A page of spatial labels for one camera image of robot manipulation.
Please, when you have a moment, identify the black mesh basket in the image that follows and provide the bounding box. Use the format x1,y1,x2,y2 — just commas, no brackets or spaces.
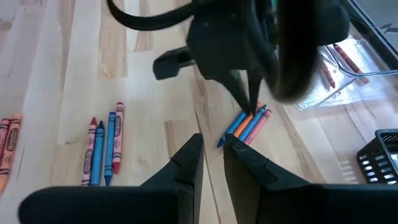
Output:
356,129,398,186

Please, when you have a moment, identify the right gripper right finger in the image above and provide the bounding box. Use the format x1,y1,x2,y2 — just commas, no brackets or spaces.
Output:
223,133,312,224

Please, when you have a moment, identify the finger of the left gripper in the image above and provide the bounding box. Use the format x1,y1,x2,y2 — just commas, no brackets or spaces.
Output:
214,70,252,115
247,68,264,115

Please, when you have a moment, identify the orange crayon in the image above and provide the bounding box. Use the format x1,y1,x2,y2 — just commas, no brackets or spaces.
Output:
0,113,23,194
233,101,262,138

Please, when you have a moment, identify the clear plastic bin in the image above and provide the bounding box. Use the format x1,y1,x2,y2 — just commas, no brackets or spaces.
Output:
295,34,398,111

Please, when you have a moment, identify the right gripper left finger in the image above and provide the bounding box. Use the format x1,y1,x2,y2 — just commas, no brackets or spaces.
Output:
139,133,205,224

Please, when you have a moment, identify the red crayon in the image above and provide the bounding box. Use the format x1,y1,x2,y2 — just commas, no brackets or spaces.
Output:
111,101,125,175
81,116,98,187
320,60,336,90
243,108,273,146
0,118,12,169
332,43,371,85

